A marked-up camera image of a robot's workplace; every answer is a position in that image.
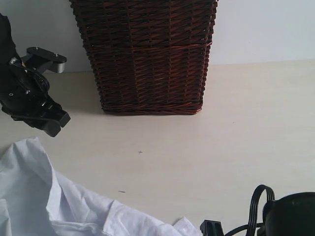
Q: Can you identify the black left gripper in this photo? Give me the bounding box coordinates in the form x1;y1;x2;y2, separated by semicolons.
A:
0;63;71;137

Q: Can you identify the white t-shirt red lettering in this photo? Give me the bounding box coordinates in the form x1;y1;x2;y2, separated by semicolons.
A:
0;138;200;236

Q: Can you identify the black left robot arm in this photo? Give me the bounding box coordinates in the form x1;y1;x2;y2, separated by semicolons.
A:
0;15;70;137

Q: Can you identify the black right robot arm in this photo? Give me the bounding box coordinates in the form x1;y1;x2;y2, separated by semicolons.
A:
263;192;315;236

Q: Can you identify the dark brown wicker basket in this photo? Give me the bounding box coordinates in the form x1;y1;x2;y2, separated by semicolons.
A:
70;0;218;115

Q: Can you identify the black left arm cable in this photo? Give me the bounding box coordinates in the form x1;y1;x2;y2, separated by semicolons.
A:
9;59;50;123

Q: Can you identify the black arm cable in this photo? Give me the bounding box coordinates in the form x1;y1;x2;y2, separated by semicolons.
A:
225;184;276;236
9;59;50;123

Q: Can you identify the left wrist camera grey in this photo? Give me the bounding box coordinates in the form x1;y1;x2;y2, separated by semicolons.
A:
22;47;67;73

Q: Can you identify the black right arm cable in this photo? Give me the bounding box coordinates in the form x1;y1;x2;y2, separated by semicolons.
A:
225;184;276;236

